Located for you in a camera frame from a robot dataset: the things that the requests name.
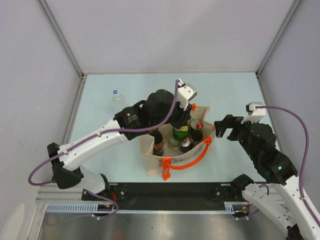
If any glass cola bottle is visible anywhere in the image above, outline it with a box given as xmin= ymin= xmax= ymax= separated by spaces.
xmin=149 ymin=128 xmax=164 ymax=157

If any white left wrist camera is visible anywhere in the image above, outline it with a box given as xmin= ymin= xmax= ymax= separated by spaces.
xmin=176 ymin=78 xmax=198 ymax=111

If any aluminium corner post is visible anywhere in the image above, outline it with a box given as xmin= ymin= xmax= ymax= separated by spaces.
xmin=255 ymin=0 xmax=303 ymax=76
xmin=36 ymin=0 xmax=85 ymax=80

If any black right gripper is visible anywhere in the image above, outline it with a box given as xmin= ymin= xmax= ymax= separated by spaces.
xmin=213 ymin=113 xmax=259 ymax=161

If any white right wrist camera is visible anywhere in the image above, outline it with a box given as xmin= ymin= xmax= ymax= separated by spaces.
xmin=241 ymin=102 xmax=266 ymax=124

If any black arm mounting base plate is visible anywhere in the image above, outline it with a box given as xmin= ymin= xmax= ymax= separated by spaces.
xmin=97 ymin=182 xmax=244 ymax=202

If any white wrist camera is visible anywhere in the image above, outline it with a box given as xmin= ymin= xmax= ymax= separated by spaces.
xmin=176 ymin=78 xmax=198 ymax=111
xmin=241 ymin=102 xmax=266 ymax=124

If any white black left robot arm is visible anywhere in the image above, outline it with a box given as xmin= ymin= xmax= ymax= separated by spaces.
xmin=52 ymin=86 xmax=197 ymax=200

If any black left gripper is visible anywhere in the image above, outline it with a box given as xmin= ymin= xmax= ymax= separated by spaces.
xmin=150 ymin=96 xmax=192 ymax=130

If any right aluminium corner post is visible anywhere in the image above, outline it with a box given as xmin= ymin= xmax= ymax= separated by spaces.
xmin=255 ymin=0 xmax=303 ymax=76

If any blue white drink can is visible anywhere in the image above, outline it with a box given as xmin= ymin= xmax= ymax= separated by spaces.
xmin=178 ymin=137 xmax=191 ymax=155

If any left aluminium corner post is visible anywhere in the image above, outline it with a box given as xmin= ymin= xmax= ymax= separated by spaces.
xmin=36 ymin=0 xmax=85 ymax=80

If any clear glass bottle green cap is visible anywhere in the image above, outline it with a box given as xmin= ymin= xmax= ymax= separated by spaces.
xmin=167 ymin=136 xmax=180 ymax=150

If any aluminium frame rail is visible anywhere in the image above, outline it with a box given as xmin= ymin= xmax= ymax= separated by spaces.
xmin=34 ymin=182 xmax=309 ymax=215

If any beige canvas tote bag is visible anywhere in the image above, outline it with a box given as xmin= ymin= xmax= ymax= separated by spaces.
xmin=139 ymin=104 xmax=216 ymax=181

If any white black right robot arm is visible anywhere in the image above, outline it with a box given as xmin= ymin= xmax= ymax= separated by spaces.
xmin=214 ymin=114 xmax=320 ymax=240

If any clear plastic water bottle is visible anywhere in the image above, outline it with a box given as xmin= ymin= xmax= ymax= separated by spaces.
xmin=111 ymin=89 xmax=126 ymax=111

